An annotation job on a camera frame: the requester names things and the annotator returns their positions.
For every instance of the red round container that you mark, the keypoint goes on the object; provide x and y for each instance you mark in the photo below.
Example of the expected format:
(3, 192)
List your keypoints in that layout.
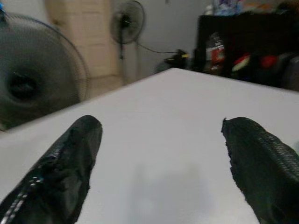
(268, 61)

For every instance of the black and yellow tool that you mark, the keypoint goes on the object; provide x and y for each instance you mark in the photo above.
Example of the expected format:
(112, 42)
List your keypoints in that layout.
(176, 59)

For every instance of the clear plastic bottle red label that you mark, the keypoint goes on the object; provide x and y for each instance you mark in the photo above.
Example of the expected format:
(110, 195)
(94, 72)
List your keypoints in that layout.
(215, 52)

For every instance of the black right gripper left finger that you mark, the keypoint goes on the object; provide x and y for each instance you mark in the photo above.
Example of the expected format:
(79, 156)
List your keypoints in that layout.
(63, 172)

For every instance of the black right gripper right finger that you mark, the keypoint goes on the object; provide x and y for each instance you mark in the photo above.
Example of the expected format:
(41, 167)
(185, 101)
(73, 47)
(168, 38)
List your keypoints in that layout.
(261, 168)

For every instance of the black standing pedestal fan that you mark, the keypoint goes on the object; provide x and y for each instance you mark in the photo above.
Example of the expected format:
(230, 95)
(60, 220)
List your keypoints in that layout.
(127, 25)

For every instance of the dark shelving unit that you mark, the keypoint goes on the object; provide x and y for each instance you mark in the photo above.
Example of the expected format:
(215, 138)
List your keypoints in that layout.
(245, 42)

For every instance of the large grey electric fan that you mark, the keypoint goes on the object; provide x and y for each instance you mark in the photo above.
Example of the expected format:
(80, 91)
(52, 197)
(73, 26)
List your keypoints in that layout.
(35, 70)

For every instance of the beige panelled door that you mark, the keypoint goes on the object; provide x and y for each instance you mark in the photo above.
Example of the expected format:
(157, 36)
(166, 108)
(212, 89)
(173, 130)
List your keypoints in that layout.
(86, 37)

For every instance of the red and green bowl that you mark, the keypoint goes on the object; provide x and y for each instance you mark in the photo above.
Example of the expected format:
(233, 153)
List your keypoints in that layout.
(240, 63)

